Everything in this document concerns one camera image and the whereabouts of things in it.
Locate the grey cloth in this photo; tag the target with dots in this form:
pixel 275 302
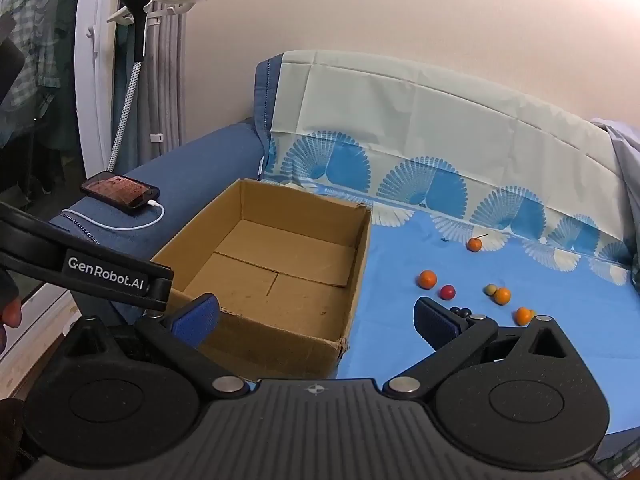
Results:
pixel 627 160

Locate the plaid shirt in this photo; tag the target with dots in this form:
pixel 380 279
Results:
pixel 40 35

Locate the small red fruit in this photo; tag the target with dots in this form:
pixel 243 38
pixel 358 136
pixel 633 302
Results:
pixel 447 292

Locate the person's left hand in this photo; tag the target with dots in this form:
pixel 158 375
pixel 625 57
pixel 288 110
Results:
pixel 10 312

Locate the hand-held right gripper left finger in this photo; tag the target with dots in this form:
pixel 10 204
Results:
pixel 195 321

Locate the white door frame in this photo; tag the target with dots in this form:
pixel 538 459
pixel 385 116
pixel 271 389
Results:
pixel 92 85

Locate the orange with long stem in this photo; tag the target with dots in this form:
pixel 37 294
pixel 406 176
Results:
pixel 474 245

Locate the black smartphone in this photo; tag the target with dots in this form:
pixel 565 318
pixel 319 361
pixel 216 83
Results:
pixel 117 190

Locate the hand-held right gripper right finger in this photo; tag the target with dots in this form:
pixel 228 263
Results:
pixel 435 325

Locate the cardboard box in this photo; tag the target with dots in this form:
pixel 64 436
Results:
pixel 280 260

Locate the fan print blue sheet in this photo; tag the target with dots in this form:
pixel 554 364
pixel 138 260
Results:
pixel 400 110

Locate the small yellow-green fruit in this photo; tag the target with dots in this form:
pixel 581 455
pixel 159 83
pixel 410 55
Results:
pixel 489 289

